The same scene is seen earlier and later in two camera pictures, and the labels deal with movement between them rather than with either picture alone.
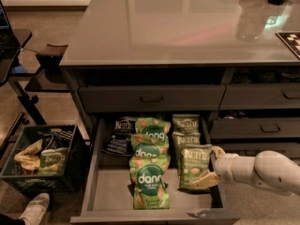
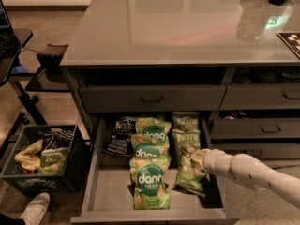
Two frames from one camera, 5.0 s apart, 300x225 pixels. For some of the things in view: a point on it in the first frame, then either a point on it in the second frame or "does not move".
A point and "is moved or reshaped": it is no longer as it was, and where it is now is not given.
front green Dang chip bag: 147,177 does not move
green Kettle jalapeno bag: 194,160 is moved or reshaped
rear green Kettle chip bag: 186,123 does not move
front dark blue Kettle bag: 119,143 does not move
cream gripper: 223,168 to 215,160
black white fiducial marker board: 292,37 does not move
